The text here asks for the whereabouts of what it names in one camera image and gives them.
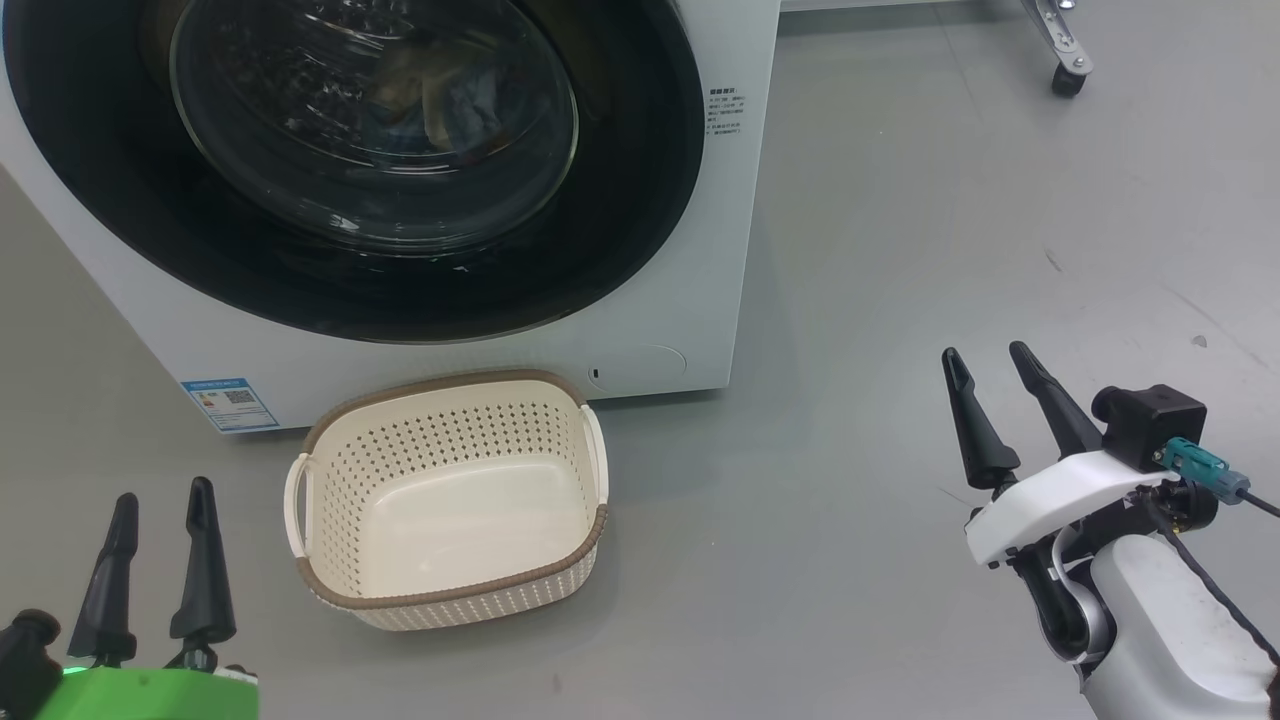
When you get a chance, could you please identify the round drain filter cover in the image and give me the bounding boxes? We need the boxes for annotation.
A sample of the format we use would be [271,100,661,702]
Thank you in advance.
[587,345,688,392]

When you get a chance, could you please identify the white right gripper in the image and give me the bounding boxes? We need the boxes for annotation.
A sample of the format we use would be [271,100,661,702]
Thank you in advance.
[941,341,1181,569]

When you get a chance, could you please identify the white front-load washing machine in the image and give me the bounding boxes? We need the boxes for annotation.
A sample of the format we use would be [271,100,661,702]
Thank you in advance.
[0,0,781,434]

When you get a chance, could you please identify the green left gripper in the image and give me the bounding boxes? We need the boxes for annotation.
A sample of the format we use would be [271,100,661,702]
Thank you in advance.
[35,477,259,720]

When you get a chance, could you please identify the blue energy label sticker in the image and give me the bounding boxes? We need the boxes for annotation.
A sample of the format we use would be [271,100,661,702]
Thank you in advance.
[180,377,280,434]

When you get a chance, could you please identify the metal stand leg with caster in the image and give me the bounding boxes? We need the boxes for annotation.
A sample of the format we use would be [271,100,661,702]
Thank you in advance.
[1020,0,1094,98]

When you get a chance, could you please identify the blue garment with cream lining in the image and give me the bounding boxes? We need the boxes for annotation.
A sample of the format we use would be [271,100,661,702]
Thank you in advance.
[385,60,521,151]

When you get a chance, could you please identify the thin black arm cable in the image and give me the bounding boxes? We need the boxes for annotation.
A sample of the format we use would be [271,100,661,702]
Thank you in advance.
[1145,490,1280,673]

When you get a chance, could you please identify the cream perforated laundry basket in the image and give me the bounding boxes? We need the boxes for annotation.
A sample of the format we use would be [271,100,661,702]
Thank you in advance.
[283,369,610,632]

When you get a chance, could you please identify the teal cable connector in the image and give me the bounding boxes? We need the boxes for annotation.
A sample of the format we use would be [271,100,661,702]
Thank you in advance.
[1160,437,1280,518]

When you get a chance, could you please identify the round black glass washer door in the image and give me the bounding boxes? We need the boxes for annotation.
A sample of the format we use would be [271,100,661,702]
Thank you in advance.
[3,0,706,345]

